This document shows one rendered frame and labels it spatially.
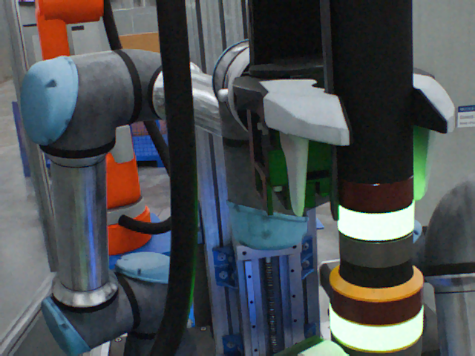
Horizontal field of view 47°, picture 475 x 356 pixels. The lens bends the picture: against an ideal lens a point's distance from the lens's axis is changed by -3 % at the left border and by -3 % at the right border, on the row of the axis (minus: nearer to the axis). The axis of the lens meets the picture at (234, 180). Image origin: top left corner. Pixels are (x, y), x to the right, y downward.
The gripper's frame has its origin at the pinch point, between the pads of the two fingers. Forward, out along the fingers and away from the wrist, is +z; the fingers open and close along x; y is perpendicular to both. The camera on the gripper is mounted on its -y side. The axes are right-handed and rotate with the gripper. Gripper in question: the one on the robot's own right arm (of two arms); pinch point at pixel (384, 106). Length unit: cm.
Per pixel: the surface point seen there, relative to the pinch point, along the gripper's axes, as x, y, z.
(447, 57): -93, 16, -167
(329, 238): -102, 166, -362
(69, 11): 70, -19, -398
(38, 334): 51, 74, -116
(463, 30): -99, 7, -166
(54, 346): 50, 83, -124
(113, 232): 60, 144, -375
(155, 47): 15, 29, -807
